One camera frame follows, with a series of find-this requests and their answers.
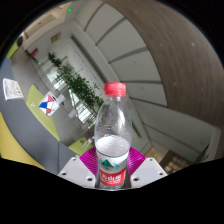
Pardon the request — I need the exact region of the white printed booklet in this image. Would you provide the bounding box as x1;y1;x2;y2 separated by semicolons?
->
2;77;24;101

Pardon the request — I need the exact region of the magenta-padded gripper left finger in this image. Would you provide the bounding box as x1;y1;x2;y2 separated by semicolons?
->
57;148;99;190

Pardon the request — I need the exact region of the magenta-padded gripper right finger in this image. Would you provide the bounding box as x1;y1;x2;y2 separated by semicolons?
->
126;147;168;190

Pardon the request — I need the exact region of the clear red-capped water bottle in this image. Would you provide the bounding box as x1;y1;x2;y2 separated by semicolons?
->
93;81;132;191

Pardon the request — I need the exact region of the white red blue polyhedron box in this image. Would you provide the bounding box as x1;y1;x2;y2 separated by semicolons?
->
38;91;61;118

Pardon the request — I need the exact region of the green armchair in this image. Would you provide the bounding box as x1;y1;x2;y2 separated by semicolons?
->
5;39;21;60

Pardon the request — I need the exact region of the framed wall picture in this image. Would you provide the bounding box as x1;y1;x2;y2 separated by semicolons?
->
50;32;62;44

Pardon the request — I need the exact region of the row of potted green plants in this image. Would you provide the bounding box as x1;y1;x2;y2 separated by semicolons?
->
46;51;105;126

